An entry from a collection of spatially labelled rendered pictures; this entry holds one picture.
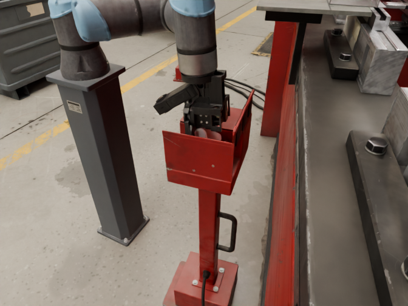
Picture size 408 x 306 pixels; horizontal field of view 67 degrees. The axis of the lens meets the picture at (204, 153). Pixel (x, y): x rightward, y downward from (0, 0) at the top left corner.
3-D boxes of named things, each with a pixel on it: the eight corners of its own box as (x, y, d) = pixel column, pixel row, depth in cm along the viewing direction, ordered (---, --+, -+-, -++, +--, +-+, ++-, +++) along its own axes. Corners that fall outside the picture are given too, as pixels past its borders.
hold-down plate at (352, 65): (322, 39, 94) (325, 28, 92) (341, 40, 93) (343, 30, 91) (331, 78, 71) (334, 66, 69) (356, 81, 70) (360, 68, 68)
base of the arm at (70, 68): (51, 74, 97) (40, 43, 91) (85, 59, 108) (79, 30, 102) (87, 84, 92) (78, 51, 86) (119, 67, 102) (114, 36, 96)
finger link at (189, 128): (193, 151, 66) (189, 115, 61) (187, 150, 67) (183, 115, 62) (201, 139, 70) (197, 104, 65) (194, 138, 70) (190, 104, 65)
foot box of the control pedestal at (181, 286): (181, 261, 132) (179, 244, 124) (237, 278, 125) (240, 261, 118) (161, 305, 117) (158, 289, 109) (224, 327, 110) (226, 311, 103)
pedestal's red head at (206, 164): (194, 137, 90) (193, 80, 79) (248, 147, 86) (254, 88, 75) (166, 182, 75) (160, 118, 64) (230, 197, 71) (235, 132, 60)
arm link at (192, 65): (170, 54, 56) (186, 41, 62) (173, 78, 58) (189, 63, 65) (209, 56, 53) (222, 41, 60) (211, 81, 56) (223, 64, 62)
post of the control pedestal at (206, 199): (203, 268, 116) (203, 155, 83) (217, 272, 114) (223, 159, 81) (199, 281, 112) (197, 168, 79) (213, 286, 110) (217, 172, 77)
